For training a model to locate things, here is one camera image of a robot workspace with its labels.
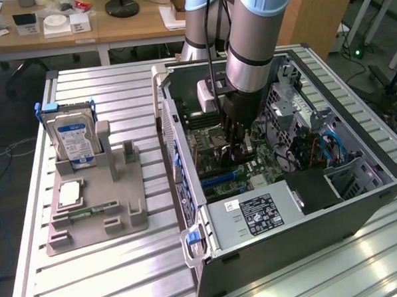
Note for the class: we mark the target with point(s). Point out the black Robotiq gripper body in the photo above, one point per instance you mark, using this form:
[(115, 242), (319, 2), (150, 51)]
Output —
[(241, 108)]

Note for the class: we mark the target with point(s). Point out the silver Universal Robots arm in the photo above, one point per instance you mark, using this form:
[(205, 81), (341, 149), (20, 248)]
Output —
[(252, 36)]

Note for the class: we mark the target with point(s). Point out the CPU socket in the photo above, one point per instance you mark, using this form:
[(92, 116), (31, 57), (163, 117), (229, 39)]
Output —
[(215, 139)]

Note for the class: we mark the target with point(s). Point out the green motherboard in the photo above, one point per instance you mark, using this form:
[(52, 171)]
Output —
[(256, 170)]

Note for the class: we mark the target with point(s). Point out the perforated metal drive cage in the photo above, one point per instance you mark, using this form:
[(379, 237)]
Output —
[(283, 110)]

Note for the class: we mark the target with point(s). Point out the blue expansion slot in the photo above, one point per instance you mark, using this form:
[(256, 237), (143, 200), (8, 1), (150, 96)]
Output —
[(220, 179)]

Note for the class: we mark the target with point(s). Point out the silver chipset heatsink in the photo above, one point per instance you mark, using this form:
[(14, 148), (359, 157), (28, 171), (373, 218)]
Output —
[(261, 182)]

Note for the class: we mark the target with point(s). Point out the black plastic shroud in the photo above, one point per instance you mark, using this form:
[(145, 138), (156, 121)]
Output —
[(310, 189)]

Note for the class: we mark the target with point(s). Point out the grey power supply unit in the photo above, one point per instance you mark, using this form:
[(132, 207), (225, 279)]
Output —
[(227, 227)]

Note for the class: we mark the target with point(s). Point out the white paper stack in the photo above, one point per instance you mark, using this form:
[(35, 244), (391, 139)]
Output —
[(173, 20)]

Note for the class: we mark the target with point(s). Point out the metal disk bay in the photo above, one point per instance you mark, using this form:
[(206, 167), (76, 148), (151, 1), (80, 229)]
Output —
[(353, 177)]

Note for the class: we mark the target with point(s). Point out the wooden cabinet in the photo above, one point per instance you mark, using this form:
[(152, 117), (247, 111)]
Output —
[(318, 16)]

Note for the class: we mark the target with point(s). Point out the black open PC case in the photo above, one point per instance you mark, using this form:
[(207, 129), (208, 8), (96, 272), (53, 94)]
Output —
[(290, 250)]

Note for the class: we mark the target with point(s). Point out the brown cardboard box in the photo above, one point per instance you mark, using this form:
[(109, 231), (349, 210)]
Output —
[(177, 0)]

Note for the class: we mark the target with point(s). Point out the device with green light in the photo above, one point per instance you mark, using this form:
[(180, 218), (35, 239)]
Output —
[(357, 52)]

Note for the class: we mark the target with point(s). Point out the grey parts rack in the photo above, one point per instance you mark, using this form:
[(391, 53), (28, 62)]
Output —
[(97, 193)]

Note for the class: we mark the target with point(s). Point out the black floor stand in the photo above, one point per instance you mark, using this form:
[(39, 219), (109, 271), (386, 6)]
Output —
[(391, 82)]

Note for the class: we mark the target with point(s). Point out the black round lamp base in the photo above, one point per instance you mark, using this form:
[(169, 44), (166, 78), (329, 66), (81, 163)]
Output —
[(122, 8)]

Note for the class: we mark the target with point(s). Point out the hard disk with blue label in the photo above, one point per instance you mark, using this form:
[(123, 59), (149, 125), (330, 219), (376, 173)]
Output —
[(73, 138)]

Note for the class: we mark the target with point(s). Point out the silver CPU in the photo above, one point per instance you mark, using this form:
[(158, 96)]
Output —
[(69, 194)]

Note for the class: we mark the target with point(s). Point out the plain white box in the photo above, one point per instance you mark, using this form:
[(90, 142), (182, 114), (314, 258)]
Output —
[(80, 23)]

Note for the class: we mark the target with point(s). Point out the red packet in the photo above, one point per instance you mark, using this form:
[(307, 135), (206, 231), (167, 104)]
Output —
[(81, 5)]

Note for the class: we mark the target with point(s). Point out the white box with round dish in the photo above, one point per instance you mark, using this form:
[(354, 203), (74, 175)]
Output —
[(57, 26)]

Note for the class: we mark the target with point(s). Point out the black office chair base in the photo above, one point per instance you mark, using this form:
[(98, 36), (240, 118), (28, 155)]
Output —
[(24, 69)]

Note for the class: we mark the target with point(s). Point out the white box with black top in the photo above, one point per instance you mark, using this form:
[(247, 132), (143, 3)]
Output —
[(26, 24)]

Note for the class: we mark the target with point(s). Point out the grey cup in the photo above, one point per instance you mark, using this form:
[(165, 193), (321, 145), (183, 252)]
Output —
[(26, 2)]

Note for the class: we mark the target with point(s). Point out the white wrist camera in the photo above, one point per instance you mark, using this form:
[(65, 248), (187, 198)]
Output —
[(207, 98)]

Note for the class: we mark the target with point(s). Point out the white desk frame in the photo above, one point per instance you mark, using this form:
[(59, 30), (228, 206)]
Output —
[(378, 12)]

